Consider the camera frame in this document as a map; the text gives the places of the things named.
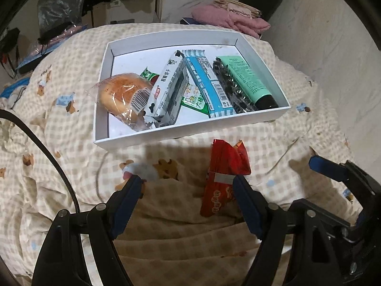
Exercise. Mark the white earbuds case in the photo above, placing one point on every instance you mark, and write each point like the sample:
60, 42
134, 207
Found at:
145, 171

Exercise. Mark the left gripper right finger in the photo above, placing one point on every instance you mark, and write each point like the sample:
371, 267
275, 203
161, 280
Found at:
312, 260

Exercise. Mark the pink folded blanket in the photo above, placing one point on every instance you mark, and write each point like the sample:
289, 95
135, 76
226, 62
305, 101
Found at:
212, 15

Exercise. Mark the checkered bear print quilt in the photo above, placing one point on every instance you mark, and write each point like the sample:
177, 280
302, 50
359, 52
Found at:
167, 241

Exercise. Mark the white shallow cardboard box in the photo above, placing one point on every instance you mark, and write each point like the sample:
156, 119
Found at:
153, 50

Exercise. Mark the black plastic covered chair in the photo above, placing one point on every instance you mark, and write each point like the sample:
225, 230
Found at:
53, 14

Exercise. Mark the folded beige cloth stack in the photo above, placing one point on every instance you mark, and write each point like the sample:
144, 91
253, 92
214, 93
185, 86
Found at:
238, 8

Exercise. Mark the green hand cream tube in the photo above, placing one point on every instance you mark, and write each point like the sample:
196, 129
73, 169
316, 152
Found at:
249, 82

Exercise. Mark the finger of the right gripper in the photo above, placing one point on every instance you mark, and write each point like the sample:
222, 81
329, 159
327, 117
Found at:
335, 171

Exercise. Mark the blue book under blanket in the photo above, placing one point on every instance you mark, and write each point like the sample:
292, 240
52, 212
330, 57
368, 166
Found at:
188, 21

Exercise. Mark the packaged bread bun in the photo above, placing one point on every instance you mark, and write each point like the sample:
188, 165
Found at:
124, 96

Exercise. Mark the blue white biscuit package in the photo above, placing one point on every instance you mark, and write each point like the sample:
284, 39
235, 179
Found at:
208, 84

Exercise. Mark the black hanging bag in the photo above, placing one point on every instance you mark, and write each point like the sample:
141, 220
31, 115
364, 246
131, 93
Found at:
8, 44

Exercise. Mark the red snack packet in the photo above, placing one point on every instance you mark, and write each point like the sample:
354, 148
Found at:
227, 161

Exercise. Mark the dark plastic hair claw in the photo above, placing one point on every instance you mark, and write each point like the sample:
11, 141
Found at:
238, 98

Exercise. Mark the green candy stick package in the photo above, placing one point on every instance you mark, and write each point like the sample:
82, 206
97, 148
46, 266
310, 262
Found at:
192, 97

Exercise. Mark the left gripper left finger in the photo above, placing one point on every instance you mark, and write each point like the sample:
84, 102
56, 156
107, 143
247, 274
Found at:
61, 260

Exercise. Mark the black white snack wrapper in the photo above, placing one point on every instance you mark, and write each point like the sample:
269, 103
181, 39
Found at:
163, 107

